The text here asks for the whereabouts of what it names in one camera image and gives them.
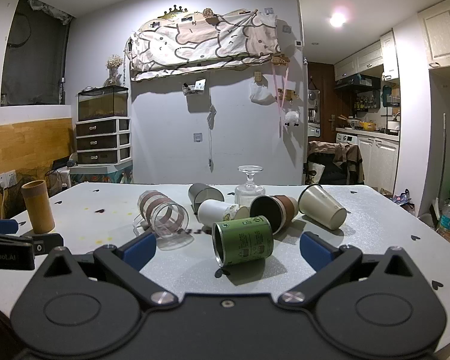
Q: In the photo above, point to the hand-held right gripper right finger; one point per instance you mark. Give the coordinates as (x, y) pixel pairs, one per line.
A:
(315, 252)

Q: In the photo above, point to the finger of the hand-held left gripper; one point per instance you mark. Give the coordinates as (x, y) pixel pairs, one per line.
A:
(47, 243)
(0, 227)

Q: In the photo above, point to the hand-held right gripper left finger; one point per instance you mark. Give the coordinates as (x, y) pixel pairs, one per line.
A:
(138, 250)

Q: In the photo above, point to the green tin cup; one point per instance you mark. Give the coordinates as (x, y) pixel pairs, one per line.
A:
(247, 242)

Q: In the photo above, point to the brown cardboard tube cup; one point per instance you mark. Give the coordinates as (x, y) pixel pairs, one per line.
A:
(38, 208)

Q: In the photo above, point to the striped clear glass cup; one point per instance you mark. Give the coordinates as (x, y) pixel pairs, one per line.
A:
(165, 215)

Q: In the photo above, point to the cream paper cup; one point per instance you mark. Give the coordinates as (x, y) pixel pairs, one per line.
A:
(322, 206)

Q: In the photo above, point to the brown and black cup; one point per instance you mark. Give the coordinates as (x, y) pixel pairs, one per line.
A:
(273, 210)

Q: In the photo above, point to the grey metal cup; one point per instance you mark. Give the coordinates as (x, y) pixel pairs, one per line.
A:
(206, 195)

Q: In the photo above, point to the white paper cup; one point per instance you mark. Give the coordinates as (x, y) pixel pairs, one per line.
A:
(219, 213)

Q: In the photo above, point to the patterned low cabinet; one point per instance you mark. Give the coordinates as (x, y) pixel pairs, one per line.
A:
(101, 175)

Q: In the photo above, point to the chair with draped clothes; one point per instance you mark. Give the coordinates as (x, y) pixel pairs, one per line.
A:
(333, 163)

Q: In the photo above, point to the clear ribbed glass goblet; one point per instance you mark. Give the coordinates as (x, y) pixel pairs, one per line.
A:
(249, 187)

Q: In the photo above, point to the white drawer unit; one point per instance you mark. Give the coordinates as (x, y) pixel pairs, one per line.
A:
(103, 140)

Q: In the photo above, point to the clear plastic water bottle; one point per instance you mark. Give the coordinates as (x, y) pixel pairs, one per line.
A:
(449, 219)

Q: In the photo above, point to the glass fish tank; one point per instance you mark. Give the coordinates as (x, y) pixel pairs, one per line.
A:
(103, 103)

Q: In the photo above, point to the brown wooden door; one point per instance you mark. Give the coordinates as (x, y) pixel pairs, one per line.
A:
(322, 97)

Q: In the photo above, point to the white hanging plastic bag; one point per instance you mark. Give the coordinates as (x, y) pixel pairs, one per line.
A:
(261, 93)

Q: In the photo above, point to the dark window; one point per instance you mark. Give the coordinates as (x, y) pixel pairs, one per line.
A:
(33, 56)

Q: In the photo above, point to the vase of dried flowers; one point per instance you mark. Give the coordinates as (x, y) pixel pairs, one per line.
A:
(113, 69)

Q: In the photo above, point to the white upper kitchen cabinets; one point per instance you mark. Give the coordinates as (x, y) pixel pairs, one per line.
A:
(365, 58)

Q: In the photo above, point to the printed blanket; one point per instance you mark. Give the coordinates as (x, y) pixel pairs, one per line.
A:
(202, 41)

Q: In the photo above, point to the round ceiling light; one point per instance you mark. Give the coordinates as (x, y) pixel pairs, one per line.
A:
(337, 19)

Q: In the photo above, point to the gold crown ornament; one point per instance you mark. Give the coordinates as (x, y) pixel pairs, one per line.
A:
(172, 12)

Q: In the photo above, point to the white wall socket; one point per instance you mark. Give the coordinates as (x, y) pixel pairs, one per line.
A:
(5, 180)

